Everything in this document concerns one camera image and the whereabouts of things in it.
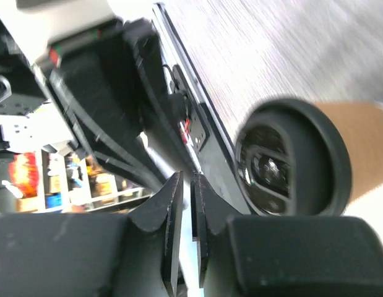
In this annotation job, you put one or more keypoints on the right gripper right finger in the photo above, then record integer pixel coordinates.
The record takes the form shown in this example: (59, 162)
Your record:
(251, 255)

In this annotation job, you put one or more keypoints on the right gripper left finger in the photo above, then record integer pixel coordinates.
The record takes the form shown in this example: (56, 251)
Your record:
(94, 254)

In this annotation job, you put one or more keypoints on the black coffee cup lid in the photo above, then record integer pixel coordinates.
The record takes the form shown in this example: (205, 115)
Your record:
(291, 160)

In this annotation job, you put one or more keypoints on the brown paper coffee cup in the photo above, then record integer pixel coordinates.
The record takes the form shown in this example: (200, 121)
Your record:
(361, 128)

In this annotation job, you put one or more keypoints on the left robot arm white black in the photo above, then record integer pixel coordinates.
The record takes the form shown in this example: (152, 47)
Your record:
(83, 73)

